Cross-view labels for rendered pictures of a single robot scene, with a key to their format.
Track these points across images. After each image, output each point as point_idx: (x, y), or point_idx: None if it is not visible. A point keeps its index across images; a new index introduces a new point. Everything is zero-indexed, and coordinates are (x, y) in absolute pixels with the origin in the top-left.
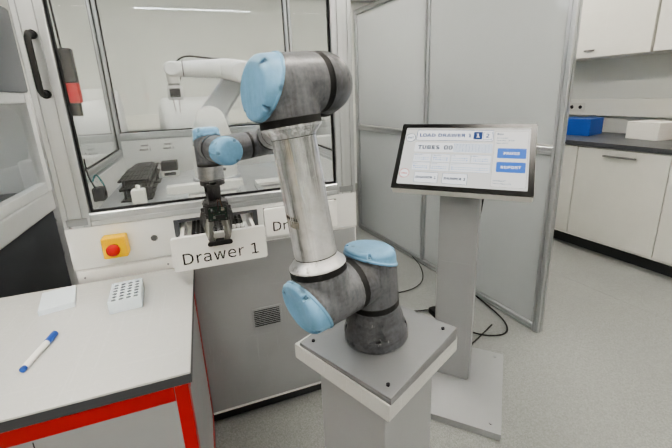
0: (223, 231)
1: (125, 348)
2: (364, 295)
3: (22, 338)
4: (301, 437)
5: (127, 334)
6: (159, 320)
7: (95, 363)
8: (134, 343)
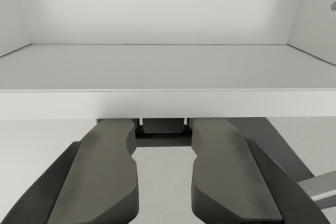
0: (189, 111)
1: (25, 185)
2: None
3: None
4: None
5: (10, 161)
6: (48, 144)
7: (0, 197)
8: (33, 180)
